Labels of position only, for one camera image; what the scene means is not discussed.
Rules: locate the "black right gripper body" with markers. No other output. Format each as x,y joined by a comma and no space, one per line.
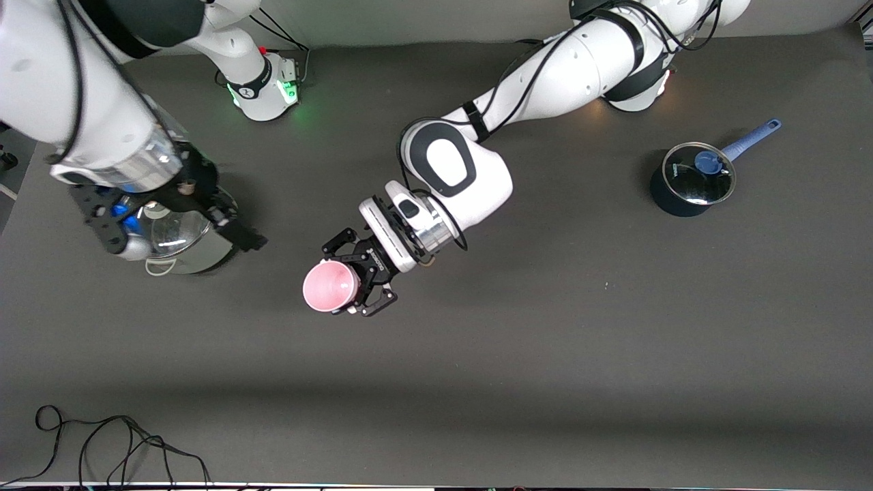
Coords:
202,189

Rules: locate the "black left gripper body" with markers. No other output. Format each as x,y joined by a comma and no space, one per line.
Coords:
374,261

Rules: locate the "pink plastic cup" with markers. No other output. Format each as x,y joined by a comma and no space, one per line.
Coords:
331,286

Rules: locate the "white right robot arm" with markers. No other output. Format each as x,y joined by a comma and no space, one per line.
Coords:
102,102

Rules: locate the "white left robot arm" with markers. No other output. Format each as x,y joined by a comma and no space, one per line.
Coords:
580,61

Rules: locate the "grey-green cooking pot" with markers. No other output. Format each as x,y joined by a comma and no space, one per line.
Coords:
204,256

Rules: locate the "glass pot lid grey knob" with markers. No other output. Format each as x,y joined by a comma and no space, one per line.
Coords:
177,232

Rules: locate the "dark blue saucepan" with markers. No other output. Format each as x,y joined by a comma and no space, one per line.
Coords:
672,204

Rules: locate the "glass saucepan lid blue knob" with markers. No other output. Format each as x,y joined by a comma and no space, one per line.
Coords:
689,181

